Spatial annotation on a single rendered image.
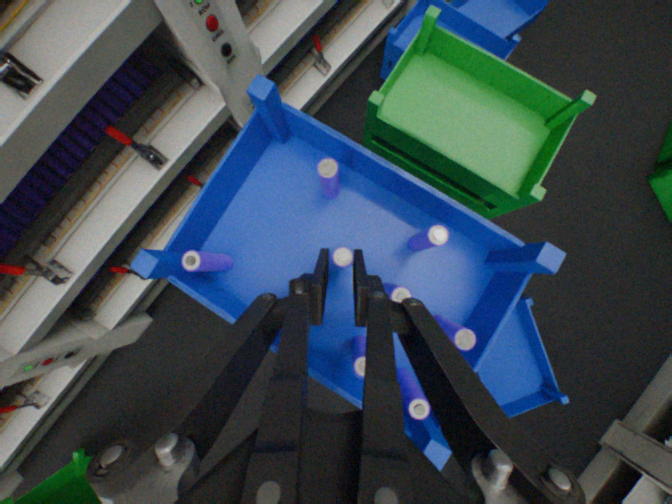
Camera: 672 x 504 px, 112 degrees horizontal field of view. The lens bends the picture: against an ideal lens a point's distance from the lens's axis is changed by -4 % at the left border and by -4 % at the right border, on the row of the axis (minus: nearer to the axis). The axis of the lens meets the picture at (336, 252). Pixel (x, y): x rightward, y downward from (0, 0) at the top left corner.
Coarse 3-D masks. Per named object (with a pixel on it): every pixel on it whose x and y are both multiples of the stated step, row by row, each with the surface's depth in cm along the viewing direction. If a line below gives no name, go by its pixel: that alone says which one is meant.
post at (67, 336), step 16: (64, 320) 54; (128, 320) 68; (144, 320) 73; (48, 336) 49; (64, 336) 51; (80, 336) 54; (112, 336) 63; (128, 336) 70; (32, 352) 45; (48, 352) 48; (80, 352) 57; (96, 352) 62; (0, 368) 41; (48, 368) 51; (0, 384) 43
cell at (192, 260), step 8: (184, 256) 21; (192, 256) 21; (200, 256) 21; (208, 256) 23; (216, 256) 24; (224, 256) 26; (184, 264) 21; (192, 264) 21; (200, 264) 21; (208, 264) 22; (216, 264) 24; (224, 264) 25; (232, 264) 27
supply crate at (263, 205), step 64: (256, 128) 25; (320, 128) 23; (256, 192) 28; (320, 192) 28; (384, 192) 27; (256, 256) 27; (384, 256) 27; (448, 256) 27; (512, 256) 22; (448, 448) 18
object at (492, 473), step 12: (480, 456) 7; (492, 456) 6; (504, 456) 6; (480, 468) 7; (492, 468) 6; (504, 468) 6; (468, 480) 7; (480, 480) 7; (492, 480) 6; (504, 480) 6; (468, 492) 7; (480, 492) 6; (492, 492) 6; (504, 492) 6; (516, 492) 6
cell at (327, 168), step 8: (328, 160) 21; (320, 168) 21; (328, 168) 21; (336, 168) 21; (320, 176) 21; (328, 176) 21; (336, 176) 22; (328, 184) 23; (336, 184) 24; (328, 192) 25; (336, 192) 26
